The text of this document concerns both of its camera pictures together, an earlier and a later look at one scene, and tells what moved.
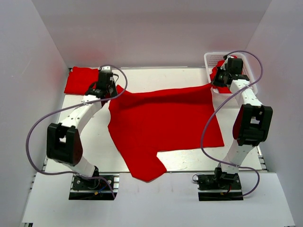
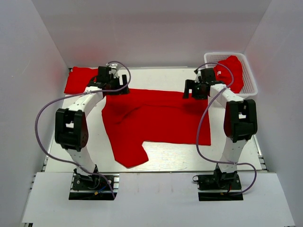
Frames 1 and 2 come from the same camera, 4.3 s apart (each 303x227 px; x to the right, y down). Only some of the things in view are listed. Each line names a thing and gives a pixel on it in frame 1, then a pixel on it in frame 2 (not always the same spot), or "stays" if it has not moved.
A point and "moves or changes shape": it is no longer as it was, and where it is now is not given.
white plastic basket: x=211 y=59 stays
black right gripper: x=216 y=81 to x=191 y=84
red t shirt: x=143 y=124 moves or changes shape
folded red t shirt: x=80 y=79 stays
